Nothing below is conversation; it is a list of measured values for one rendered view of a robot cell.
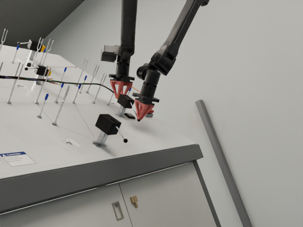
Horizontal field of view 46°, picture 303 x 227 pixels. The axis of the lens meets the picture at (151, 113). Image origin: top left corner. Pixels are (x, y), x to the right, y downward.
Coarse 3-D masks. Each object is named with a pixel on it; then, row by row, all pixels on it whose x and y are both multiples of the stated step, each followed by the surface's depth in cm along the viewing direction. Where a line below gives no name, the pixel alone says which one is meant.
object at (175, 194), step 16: (144, 176) 125; (160, 176) 133; (176, 176) 143; (192, 176) 153; (128, 192) 115; (144, 192) 121; (160, 192) 129; (176, 192) 138; (192, 192) 148; (128, 208) 112; (144, 208) 118; (160, 208) 125; (176, 208) 134; (192, 208) 143; (208, 208) 154; (144, 224) 115; (160, 224) 121; (176, 224) 129; (192, 224) 138; (208, 224) 148
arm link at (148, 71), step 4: (148, 68) 143; (152, 68) 142; (148, 72) 139; (152, 72) 139; (156, 72) 140; (144, 76) 144; (148, 76) 139; (152, 76) 139; (156, 76) 139; (144, 80) 141; (148, 80) 139; (152, 80) 139; (156, 80) 140; (148, 84) 140; (152, 84) 141; (156, 84) 141
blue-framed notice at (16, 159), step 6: (0, 156) 85; (6, 156) 86; (12, 156) 87; (18, 156) 88; (24, 156) 89; (6, 162) 84; (12, 162) 85; (18, 162) 86; (24, 162) 87; (30, 162) 88
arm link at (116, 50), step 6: (102, 48) 148; (108, 48) 148; (114, 48) 148; (102, 54) 148; (108, 54) 148; (114, 54) 147; (120, 54) 148; (126, 54) 144; (102, 60) 150; (108, 60) 150; (114, 60) 150
